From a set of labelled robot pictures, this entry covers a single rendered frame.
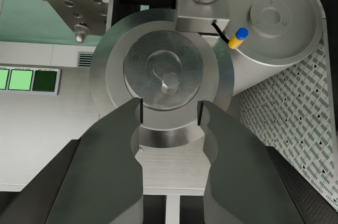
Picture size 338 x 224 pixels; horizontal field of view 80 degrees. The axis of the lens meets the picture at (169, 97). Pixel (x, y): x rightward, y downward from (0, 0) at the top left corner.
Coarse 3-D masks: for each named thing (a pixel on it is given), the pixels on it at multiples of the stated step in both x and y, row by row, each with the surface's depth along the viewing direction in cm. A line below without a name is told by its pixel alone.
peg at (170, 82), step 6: (168, 72) 16; (162, 78) 16; (168, 78) 16; (174, 78) 16; (162, 84) 16; (168, 84) 15; (174, 84) 15; (162, 90) 17; (168, 90) 16; (174, 90) 16
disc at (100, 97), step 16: (128, 16) 22; (144, 16) 22; (160, 16) 22; (112, 32) 21; (96, 48) 21; (224, 48) 21; (96, 64) 20; (224, 64) 21; (96, 80) 20; (224, 80) 21; (96, 96) 20; (192, 96) 20; (224, 96) 20; (144, 128) 20; (192, 128) 20; (144, 144) 19; (160, 144) 19; (176, 144) 19
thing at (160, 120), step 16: (128, 32) 21; (144, 32) 21; (192, 32) 21; (112, 48) 21; (128, 48) 21; (208, 48) 21; (112, 64) 20; (208, 64) 21; (112, 80) 20; (208, 80) 20; (112, 96) 20; (128, 96) 20; (208, 96) 20; (144, 112) 20; (160, 112) 20; (176, 112) 20; (192, 112) 20; (160, 128) 19; (176, 128) 19
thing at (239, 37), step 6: (216, 30) 19; (240, 30) 16; (246, 30) 16; (222, 36) 19; (234, 36) 16; (240, 36) 16; (246, 36) 16; (228, 42) 18; (234, 42) 17; (240, 42) 17; (234, 48) 18
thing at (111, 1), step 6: (114, 0) 23; (108, 6) 22; (114, 6) 23; (120, 6) 26; (126, 6) 30; (132, 6) 36; (138, 6) 45; (108, 12) 22; (114, 12) 23; (120, 12) 26; (126, 12) 31; (132, 12) 37; (108, 18) 22; (114, 18) 23; (120, 18) 26; (108, 24) 22; (114, 24) 23
